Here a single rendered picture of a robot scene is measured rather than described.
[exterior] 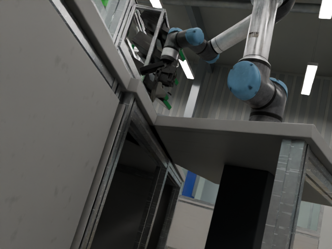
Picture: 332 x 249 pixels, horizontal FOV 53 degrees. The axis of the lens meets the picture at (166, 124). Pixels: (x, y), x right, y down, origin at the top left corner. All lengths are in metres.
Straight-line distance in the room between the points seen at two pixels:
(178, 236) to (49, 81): 4.92
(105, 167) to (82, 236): 0.14
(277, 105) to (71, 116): 0.88
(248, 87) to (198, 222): 4.22
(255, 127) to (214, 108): 9.77
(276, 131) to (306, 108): 9.71
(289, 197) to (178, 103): 10.18
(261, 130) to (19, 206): 0.50
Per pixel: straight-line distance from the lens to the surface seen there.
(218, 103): 10.56
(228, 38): 1.53
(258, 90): 1.14
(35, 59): 0.40
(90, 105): 0.55
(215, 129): 0.80
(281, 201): 0.72
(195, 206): 5.24
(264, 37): 1.24
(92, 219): 0.67
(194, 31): 1.49
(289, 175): 0.72
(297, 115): 10.37
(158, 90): 1.48
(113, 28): 0.66
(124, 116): 0.69
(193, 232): 5.23
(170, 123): 0.88
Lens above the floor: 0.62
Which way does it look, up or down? 14 degrees up
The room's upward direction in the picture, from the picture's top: 16 degrees clockwise
